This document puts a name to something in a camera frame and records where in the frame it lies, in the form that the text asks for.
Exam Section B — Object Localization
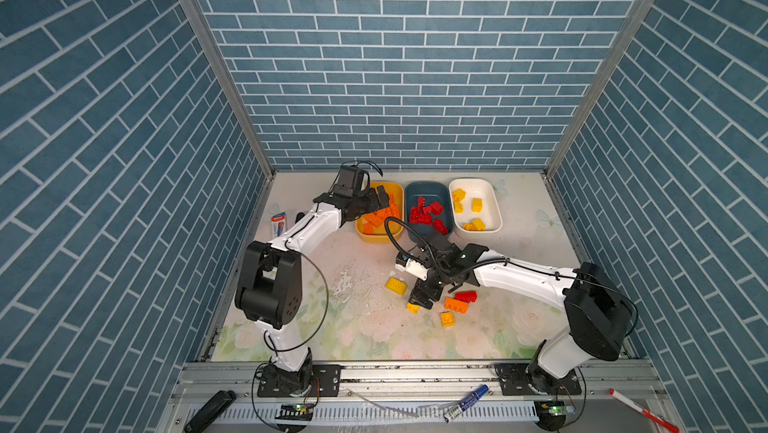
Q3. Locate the orange brick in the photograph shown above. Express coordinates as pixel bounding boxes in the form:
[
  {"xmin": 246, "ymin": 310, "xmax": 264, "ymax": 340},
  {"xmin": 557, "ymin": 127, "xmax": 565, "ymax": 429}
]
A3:
[{"xmin": 363, "ymin": 209, "xmax": 392, "ymax": 235}]

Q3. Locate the blue marker pen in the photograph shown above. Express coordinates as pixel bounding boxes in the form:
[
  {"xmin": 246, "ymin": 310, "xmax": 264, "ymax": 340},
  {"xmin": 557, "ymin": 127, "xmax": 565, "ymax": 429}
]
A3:
[{"xmin": 443, "ymin": 384, "xmax": 489, "ymax": 423}]

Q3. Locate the small yellow-orange square brick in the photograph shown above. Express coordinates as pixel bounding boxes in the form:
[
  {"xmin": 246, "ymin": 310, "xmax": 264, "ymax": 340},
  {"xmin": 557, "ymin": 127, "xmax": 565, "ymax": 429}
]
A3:
[{"xmin": 439, "ymin": 311, "xmax": 455, "ymax": 328}]

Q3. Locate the red white marker pen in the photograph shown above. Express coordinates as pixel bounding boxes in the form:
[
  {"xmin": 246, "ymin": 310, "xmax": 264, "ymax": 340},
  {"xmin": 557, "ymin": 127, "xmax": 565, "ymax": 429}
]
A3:
[{"xmin": 609, "ymin": 388, "xmax": 680, "ymax": 433}]

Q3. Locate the marker pen package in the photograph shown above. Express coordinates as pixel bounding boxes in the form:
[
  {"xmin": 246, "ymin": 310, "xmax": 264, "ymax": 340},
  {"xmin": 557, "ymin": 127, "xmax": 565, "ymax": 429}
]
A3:
[{"xmin": 270, "ymin": 212, "xmax": 287, "ymax": 239}]

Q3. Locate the aluminium front rail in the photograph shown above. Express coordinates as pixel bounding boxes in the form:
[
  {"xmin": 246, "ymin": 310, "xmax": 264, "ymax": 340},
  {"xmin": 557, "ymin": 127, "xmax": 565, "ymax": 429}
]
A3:
[{"xmin": 159, "ymin": 359, "xmax": 683, "ymax": 432}]

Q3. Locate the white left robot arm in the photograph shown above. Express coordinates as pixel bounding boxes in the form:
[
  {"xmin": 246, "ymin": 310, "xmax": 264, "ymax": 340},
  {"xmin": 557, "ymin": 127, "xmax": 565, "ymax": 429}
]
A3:
[{"xmin": 234, "ymin": 160, "xmax": 389, "ymax": 396}]

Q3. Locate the black stapler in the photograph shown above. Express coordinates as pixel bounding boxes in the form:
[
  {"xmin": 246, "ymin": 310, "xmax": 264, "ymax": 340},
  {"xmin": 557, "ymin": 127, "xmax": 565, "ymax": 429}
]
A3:
[{"xmin": 183, "ymin": 390, "xmax": 237, "ymax": 433}]

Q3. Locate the yellow curved brick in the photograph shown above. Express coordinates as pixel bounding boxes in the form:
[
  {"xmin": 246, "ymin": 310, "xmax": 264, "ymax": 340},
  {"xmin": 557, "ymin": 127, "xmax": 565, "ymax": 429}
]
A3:
[{"xmin": 385, "ymin": 277, "xmax": 408, "ymax": 296}]

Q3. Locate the orange two by four brick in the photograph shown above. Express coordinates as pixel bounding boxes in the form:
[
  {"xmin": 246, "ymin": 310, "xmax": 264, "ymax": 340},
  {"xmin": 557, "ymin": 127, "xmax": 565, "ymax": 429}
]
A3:
[{"xmin": 444, "ymin": 298, "xmax": 469, "ymax": 314}]

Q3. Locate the white plastic bin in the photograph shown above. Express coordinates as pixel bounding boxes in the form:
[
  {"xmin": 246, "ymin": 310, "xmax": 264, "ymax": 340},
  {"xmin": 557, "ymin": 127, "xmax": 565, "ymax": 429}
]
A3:
[{"xmin": 448, "ymin": 178, "xmax": 503, "ymax": 239}]

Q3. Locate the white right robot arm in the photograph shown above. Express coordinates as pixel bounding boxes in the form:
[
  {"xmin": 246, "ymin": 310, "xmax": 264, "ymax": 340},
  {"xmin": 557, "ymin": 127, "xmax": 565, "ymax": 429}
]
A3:
[{"xmin": 391, "ymin": 239, "xmax": 638, "ymax": 395}]

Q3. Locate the teal plastic bin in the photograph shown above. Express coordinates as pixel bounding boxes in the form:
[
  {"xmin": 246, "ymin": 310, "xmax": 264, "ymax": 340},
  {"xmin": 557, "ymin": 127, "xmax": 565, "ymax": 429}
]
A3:
[{"xmin": 404, "ymin": 181, "xmax": 454, "ymax": 238}]

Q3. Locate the red brick cluster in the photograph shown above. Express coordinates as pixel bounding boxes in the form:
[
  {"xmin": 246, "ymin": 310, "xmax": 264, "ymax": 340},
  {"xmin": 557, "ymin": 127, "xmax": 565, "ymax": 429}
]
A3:
[{"xmin": 454, "ymin": 291, "xmax": 478, "ymax": 303}]

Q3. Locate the yellow plastic bin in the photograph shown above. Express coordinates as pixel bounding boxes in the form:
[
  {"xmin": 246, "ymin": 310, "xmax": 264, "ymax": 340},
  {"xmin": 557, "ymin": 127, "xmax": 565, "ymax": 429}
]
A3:
[{"xmin": 355, "ymin": 182, "xmax": 405, "ymax": 243}]

